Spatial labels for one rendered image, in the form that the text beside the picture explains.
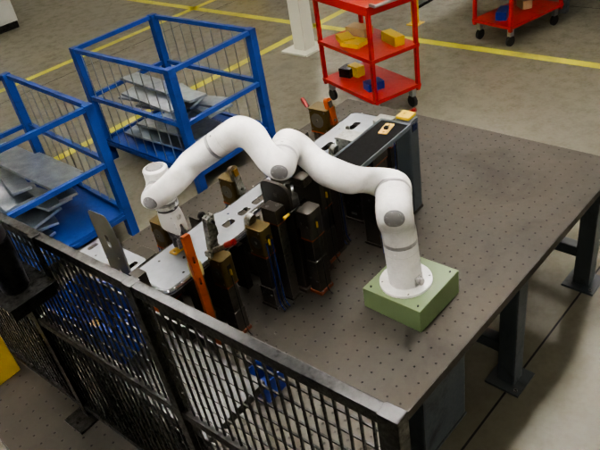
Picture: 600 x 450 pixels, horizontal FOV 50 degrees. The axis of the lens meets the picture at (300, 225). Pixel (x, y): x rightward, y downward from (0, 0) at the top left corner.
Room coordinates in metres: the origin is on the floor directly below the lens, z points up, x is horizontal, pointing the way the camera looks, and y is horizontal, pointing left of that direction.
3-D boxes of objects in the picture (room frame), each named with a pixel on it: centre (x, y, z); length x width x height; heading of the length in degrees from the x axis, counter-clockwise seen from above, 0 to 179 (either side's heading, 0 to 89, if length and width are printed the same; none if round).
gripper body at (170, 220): (1.90, 0.44, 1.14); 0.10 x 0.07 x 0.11; 45
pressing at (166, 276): (2.22, 0.07, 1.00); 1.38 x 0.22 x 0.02; 135
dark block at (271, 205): (1.89, 0.08, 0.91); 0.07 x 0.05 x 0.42; 45
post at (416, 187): (2.31, -0.50, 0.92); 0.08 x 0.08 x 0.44; 45
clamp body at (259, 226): (1.85, 0.14, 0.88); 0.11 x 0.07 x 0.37; 45
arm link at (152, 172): (1.90, 0.44, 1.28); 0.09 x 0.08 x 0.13; 167
